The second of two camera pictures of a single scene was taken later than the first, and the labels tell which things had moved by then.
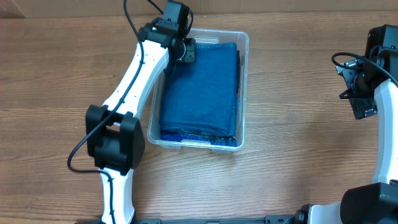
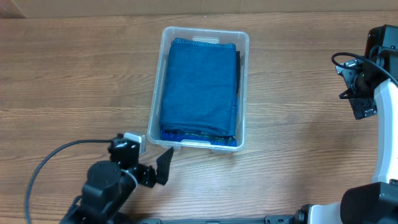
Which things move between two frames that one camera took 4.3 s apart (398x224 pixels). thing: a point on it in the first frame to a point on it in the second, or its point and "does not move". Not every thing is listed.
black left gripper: [191, 44] to [162, 168]
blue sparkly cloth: [222, 140] does not move
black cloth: [237, 70] does not move
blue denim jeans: [202, 96] does not move
